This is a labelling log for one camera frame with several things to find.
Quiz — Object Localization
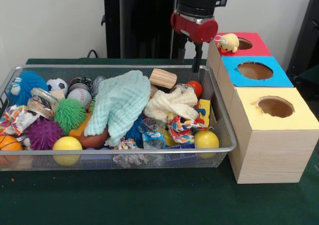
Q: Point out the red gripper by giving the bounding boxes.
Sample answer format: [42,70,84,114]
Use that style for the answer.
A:
[170,11,219,73]

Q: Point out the yellow plush duck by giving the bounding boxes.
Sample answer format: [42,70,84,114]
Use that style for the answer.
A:
[215,33,240,54]

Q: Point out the cream cloth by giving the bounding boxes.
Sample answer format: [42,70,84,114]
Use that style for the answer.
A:
[143,87,199,123]

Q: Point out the mint green cloth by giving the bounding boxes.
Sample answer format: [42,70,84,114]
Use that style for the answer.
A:
[84,70,152,147]

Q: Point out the green spiky puffer toy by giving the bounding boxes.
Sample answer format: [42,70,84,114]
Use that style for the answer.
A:
[53,97,87,136]

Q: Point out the clear mesh bin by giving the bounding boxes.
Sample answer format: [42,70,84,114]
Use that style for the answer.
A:
[0,64,239,172]

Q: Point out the wooden box with three holes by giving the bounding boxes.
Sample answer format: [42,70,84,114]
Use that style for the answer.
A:
[206,31,319,185]

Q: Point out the red ball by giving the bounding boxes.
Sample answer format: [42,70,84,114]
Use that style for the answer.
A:
[185,80,203,98]

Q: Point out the striped wooden block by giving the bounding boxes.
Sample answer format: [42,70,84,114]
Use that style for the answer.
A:
[149,68,178,89]

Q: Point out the polka dot cloth toy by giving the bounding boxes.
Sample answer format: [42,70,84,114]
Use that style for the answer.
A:
[0,104,40,136]
[167,112,212,144]

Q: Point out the yellow ball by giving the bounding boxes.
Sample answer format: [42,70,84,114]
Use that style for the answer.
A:
[52,136,83,166]
[194,130,220,158]

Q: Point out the white toy baseball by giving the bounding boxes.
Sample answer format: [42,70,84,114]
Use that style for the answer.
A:
[67,88,93,110]

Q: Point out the black chair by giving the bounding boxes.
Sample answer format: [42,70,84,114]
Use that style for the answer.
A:
[286,0,319,86]

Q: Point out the toy soccer ball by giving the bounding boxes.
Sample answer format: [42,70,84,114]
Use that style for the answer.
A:
[46,78,69,96]

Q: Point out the dark green table cloth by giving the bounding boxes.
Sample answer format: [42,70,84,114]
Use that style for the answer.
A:
[0,57,319,225]

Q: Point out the clear plastic jar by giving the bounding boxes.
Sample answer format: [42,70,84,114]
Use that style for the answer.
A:
[26,87,60,120]

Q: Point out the purple spiky ball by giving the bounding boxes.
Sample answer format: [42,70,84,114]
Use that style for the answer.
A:
[24,117,65,151]

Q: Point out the blue spiky puffer toy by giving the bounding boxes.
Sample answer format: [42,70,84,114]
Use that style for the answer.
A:
[7,70,49,106]

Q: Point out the orange toy basketball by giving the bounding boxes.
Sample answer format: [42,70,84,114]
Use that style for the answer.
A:
[0,135,23,151]

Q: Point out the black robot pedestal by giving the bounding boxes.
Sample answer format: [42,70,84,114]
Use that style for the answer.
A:
[96,0,201,59]

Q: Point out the black cable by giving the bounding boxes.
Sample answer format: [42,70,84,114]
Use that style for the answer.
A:
[87,49,108,59]

